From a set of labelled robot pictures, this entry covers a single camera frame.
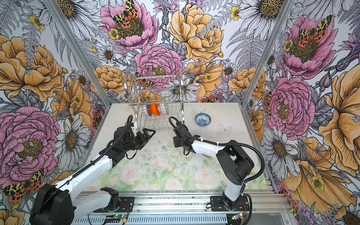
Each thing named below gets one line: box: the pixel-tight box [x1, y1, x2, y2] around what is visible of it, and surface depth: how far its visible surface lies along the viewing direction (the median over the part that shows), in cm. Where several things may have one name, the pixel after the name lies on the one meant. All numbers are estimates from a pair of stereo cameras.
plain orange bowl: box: [149, 103, 161, 117], surface depth 104 cm
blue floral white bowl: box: [195, 112, 212, 127], surface depth 111 cm
